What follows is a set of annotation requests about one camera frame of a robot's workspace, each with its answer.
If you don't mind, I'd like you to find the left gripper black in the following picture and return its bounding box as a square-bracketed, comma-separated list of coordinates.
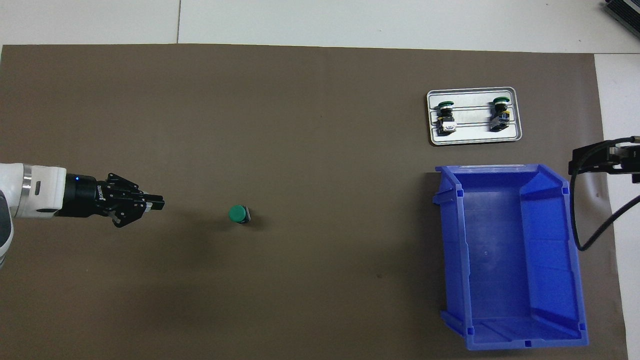
[56, 173, 165, 229]

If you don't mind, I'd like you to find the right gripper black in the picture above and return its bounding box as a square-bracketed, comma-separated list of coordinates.
[570, 136, 640, 183]

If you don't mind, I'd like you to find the grey metal tray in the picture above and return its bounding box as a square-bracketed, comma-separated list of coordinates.
[426, 86, 523, 147]

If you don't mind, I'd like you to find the blue plastic storage bin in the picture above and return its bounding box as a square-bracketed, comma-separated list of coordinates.
[432, 163, 590, 351]

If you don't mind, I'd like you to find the grey ribbed device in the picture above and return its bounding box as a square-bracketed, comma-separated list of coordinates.
[602, 0, 640, 32]

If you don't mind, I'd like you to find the brown table mat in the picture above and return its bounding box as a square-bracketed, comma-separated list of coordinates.
[0, 44, 630, 360]

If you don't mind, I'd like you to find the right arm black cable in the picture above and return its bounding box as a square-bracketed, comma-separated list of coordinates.
[570, 136, 640, 252]

